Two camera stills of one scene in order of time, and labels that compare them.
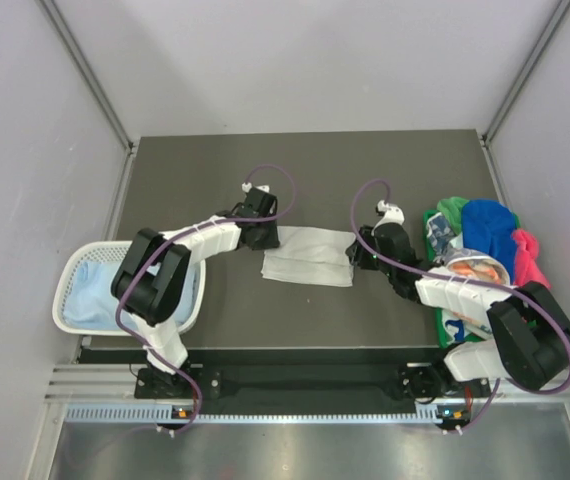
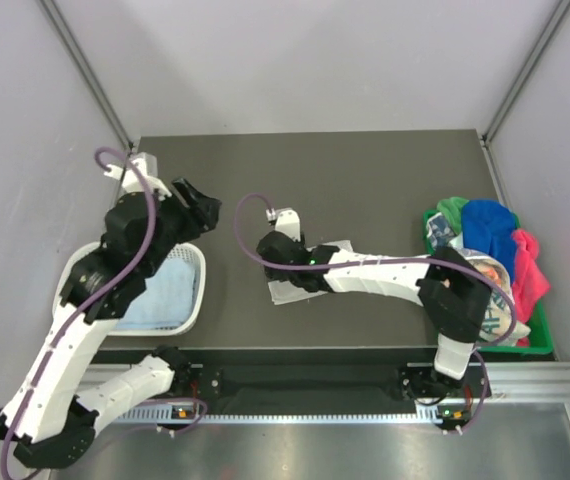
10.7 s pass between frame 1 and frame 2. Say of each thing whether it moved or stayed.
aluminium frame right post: stayed
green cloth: stayed
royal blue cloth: stayed
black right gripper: moved
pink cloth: stayed
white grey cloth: moved
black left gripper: moved
